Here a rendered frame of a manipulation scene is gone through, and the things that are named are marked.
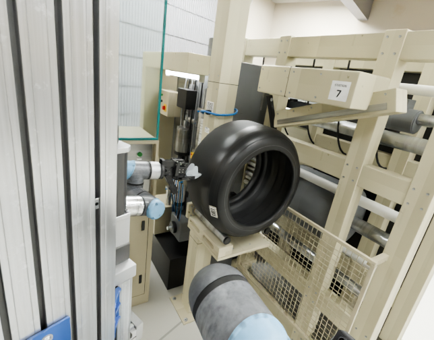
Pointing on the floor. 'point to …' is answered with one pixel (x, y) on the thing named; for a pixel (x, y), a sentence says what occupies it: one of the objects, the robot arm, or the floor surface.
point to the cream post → (196, 255)
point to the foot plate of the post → (181, 309)
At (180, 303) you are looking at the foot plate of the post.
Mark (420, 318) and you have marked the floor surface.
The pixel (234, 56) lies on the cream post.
